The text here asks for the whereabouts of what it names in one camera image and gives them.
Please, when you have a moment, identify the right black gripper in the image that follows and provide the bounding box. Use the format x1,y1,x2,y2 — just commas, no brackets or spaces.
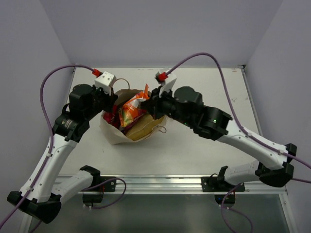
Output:
141,84,194,128

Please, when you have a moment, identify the orange snack packet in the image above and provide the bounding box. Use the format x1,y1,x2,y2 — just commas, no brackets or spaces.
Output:
119,84,149,128

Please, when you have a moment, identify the brown paper bag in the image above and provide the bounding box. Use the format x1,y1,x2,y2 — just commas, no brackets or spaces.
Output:
100,86,168,145

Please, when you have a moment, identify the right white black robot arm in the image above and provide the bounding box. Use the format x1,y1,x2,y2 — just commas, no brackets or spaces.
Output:
140,86,297,191

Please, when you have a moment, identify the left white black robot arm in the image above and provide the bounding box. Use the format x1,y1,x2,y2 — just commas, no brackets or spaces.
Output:
7,84,118,224

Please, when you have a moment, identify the yellow chips bag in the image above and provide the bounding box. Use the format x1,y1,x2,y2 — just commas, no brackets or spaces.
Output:
125,114,164,141

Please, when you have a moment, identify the red R snack packet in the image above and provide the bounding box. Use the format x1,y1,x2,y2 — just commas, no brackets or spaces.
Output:
103,112,115,124

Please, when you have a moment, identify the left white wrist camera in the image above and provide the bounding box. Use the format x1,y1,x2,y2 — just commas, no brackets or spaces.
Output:
94,71,116,89

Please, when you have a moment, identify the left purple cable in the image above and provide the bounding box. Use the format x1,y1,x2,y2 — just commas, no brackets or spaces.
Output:
0,64,127,231

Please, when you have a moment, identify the aluminium mounting rail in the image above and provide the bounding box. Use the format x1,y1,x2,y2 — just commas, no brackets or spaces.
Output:
54,173,268,195

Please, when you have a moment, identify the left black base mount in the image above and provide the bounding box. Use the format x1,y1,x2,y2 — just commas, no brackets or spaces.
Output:
82,176,116,207

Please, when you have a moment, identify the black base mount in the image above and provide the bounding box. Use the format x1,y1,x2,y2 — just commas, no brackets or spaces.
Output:
201,173,245,208
82,176,116,207

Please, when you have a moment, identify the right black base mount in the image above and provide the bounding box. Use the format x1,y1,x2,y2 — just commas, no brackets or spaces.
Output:
201,173,245,208

